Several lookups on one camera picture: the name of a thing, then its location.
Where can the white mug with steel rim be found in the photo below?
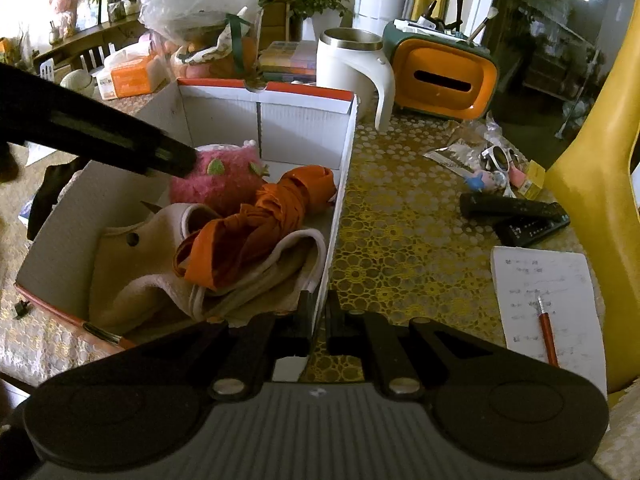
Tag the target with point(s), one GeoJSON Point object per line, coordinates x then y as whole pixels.
{"type": "Point", "coordinates": [345, 70]}

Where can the black remote control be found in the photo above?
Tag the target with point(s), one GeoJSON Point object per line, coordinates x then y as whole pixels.
{"type": "Point", "coordinates": [500, 205]}
{"type": "Point", "coordinates": [530, 232]}

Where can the small pink tube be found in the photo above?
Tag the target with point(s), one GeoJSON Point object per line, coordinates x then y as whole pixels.
{"type": "Point", "coordinates": [515, 176]}

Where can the clear plastic bag of fruit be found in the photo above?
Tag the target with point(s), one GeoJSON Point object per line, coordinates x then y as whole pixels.
{"type": "Point", "coordinates": [200, 5]}

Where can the wooden television cabinet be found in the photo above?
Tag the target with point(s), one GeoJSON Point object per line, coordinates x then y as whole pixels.
{"type": "Point", "coordinates": [75, 42]}

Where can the grey phone stand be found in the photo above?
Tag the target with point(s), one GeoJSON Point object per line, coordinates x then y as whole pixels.
{"type": "Point", "coordinates": [46, 67]}

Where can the white sunglasses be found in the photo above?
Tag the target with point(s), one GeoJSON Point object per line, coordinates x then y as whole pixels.
{"type": "Point", "coordinates": [495, 157]}

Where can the orange cloth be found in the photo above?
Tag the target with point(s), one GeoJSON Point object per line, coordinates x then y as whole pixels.
{"type": "Point", "coordinates": [270, 210]}

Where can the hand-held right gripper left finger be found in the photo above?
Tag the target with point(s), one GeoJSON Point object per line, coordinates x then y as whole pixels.
{"type": "Point", "coordinates": [305, 322]}

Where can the white written notepad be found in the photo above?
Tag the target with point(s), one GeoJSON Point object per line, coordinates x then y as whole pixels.
{"type": "Point", "coordinates": [520, 300]}

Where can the glass sliding door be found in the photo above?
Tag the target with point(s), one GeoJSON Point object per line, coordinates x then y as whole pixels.
{"type": "Point", "coordinates": [550, 60]}

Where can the small yellow box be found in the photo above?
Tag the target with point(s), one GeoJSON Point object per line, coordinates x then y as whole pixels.
{"type": "Point", "coordinates": [535, 180]}

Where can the pink fuzzy plush toy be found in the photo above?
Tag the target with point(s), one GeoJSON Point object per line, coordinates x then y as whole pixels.
{"type": "Point", "coordinates": [220, 185]}

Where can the tall green potted plant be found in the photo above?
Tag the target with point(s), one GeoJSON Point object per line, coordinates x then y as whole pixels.
{"type": "Point", "coordinates": [310, 0]}

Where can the orange and green tissue box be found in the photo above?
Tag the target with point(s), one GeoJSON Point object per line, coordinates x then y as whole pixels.
{"type": "Point", "coordinates": [415, 95]}

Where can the yellow giraffe chair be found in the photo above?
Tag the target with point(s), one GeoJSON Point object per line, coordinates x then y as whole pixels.
{"type": "Point", "coordinates": [600, 210]}

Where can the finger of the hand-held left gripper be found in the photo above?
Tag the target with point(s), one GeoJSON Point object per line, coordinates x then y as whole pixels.
{"type": "Point", "coordinates": [100, 147]}
{"type": "Point", "coordinates": [100, 110]}

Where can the pink bear plush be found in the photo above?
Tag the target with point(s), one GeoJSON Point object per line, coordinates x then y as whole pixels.
{"type": "Point", "coordinates": [65, 5]}

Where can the white and orange cardboard box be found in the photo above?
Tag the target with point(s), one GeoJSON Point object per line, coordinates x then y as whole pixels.
{"type": "Point", "coordinates": [300, 130]}

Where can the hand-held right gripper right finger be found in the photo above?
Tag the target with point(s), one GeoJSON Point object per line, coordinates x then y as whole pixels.
{"type": "Point", "coordinates": [334, 325]}

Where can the small black clip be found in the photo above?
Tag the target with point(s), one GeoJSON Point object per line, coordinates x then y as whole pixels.
{"type": "Point", "coordinates": [22, 308]}

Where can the beige fleece hat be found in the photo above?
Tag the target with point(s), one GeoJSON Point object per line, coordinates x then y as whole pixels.
{"type": "Point", "coordinates": [140, 270]}

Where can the small potted plant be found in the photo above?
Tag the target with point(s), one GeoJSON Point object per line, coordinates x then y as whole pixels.
{"type": "Point", "coordinates": [112, 0]}

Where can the stack of colourful books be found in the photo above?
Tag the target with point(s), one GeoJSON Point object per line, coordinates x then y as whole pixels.
{"type": "Point", "coordinates": [287, 57]}

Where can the orange tissue pack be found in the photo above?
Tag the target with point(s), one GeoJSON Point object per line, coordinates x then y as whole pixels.
{"type": "Point", "coordinates": [132, 77]}

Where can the red pen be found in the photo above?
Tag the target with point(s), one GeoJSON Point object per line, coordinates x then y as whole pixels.
{"type": "Point", "coordinates": [547, 330]}

